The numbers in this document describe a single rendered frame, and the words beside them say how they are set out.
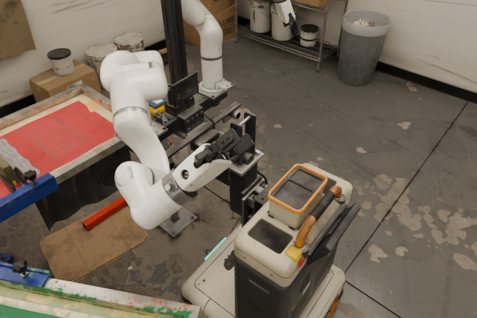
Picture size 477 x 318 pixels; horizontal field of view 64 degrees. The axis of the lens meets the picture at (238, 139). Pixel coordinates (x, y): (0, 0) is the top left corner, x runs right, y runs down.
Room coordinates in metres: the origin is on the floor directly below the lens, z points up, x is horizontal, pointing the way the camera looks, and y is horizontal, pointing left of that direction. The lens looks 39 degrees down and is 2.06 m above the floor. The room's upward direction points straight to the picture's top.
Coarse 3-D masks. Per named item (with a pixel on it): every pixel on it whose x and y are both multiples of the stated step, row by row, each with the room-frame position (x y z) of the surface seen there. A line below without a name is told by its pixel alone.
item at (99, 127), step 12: (96, 120) 1.53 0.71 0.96; (96, 132) 1.43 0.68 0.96; (108, 132) 1.43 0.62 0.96; (96, 144) 1.34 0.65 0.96; (24, 156) 1.26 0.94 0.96; (36, 156) 1.26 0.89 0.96; (48, 156) 1.26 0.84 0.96; (72, 156) 1.26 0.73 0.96; (48, 168) 1.18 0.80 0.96; (0, 180) 1.11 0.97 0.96; (0, 192) 1.04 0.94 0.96
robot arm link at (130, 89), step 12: (120, 72) 0.85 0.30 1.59; (132, 72) 0.85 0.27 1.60; (144, 72) 0.85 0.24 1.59; (156, 72) 0.85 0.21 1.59; (120, 84) 0.81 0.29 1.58; (132, 84) 0.81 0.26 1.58; (144, 84) 0.82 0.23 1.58; (156, 84) 0.83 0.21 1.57; (120, 96) 0.78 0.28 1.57; (132, 96) 0.78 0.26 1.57; (144, 96) 0.81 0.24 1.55; (156, 96) 0.82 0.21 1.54; (120, 108) 0.75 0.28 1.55; (144, 108) 0.77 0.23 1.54
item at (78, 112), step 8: (72, 104) 1.67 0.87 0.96; (80, 104) 1.67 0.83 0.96; (56, 112) 1.60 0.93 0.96; (64, 112) 1.60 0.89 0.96; (72, 112) 1.60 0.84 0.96; (80, 112) 1.60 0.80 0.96; (88, 112) 1.60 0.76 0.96; (96, 112) 1.60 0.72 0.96; (40, 120) 1.53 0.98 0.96; (48, 120) 1.53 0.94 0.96; (72, 120) 1.53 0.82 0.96; (80, 120) 1.53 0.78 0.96; (88, 120) 1.53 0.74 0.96; (24, 128) 1.46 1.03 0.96; (0, 136) 1.40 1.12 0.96; (8, 136) 1.40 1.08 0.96; (16, 136) 1.40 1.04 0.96; (24, 136) 1.40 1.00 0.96; (16, 144) 1.34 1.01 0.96; (24, 144) 1.34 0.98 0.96; (32, 144) 1.34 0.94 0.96; (24, 152) 1.29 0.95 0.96
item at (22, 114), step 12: (84, 84) 1.81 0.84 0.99; (60, 96) 1.70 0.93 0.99; (72, 96) 1.74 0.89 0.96; (96, 96) 1.70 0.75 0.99; (24, 108) 1.59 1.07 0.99; (36, 108) 1.59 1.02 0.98; (48, 108) 1.64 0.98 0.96; (108, 108) 1.62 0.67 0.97; (0, 120) 1.48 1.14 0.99; (12, 120) 1.50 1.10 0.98; (108, 144) 1.30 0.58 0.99; (120, 144) 1.32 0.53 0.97; (84, 156) 1.22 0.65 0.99; (96, 156) 1.23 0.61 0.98; (60, 168) 1.14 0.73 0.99; (72, 168) 1.15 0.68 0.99; (84, 168) 1.18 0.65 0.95; (60, 180) 1.10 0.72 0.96
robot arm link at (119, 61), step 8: (112, 56) 0.98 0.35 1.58; (120, 56) 1.00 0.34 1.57; (128, 56) 1.02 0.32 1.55; (136, 56) 1.11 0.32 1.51; (144, 56) 1.11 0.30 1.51; (152, 56) 1.12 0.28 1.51; (160, 56) 1.14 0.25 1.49; (104, 64) 0.94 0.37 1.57; (112, 64) 0.95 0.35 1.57; (120, 64) 0.98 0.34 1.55; (128, 64) 1.01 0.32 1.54; (136, 64) 0.96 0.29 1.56; (144, 64) 0.96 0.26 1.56; (160, 64) 1.11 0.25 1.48; (104, 72) 0.92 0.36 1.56; (112, 72) 0.92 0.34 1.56; (104, 80) 0.91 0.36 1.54; (104, 88) 0.91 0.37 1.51
